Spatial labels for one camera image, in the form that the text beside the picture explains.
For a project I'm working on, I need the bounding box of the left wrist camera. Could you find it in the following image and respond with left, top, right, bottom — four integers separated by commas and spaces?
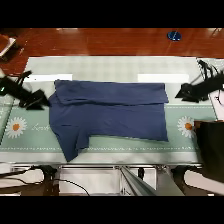
14, 69, 34, 88

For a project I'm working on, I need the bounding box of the blue round disc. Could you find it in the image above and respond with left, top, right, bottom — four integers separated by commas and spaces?
166, 30, 183, 42

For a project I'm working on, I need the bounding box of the silver frame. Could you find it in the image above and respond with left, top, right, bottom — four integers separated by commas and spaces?
0, 162, 224, 196

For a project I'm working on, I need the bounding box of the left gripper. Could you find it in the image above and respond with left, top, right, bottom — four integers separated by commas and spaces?
18, 88, 52, 111

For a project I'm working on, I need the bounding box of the black cable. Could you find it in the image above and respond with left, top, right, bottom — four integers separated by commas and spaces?
53, 178, 91, 196

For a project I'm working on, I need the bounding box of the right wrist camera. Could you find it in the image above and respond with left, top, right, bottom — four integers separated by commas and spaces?
196, 59, 222, 84

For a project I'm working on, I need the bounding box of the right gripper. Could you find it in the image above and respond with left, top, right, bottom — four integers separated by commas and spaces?
174, 82, 215, 103

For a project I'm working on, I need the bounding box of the navy blue T-shirt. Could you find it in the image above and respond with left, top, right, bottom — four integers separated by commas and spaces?
48, 79, 170, 163

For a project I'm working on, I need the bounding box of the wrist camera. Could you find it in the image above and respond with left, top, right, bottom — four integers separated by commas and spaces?
14, 69, 34, 88
196, 59, 222, 84

